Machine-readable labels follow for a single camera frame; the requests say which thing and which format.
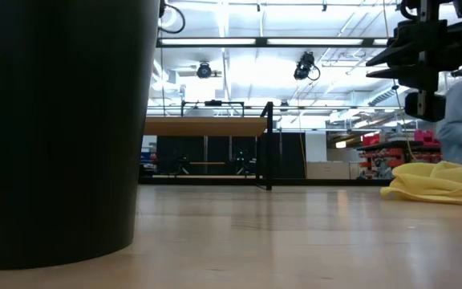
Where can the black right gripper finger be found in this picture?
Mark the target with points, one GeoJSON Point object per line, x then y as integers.
{"type": "Point", "coordinates": [415, 77]}
{"type": "Point", "coordinates": [419, 44]}

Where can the tall black cup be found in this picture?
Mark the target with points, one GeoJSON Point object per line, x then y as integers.
{"type": "Point", "coordinates": [54, 132]}

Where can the wooden shelf with black legs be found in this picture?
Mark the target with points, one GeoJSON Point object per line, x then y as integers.
{"type": "Point", "coordinates": [207, 126]}

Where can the rack with red bins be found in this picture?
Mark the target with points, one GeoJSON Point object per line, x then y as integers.
{"type": "Point", "coordinates": [391, 158]}

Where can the yellow cloth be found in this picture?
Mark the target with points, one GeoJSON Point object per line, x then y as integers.
{"type": "Point", "coordinates": [439, 184]}

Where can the beige cardboard box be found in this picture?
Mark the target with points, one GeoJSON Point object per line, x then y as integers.
{"type": "Point", "coordinates": [327, 170]}

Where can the black overhead frame bar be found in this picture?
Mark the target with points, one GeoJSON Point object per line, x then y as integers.
{"type": "Point", "coordinates": [263, 41]}

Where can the black background workstation frame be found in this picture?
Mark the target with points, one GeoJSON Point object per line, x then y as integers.
{"type": "Point", "coordinates": [215, 105]}

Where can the round black overhead camera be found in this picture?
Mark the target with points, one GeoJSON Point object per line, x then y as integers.
{"type": "Point", "coordinates": [204, 70]}

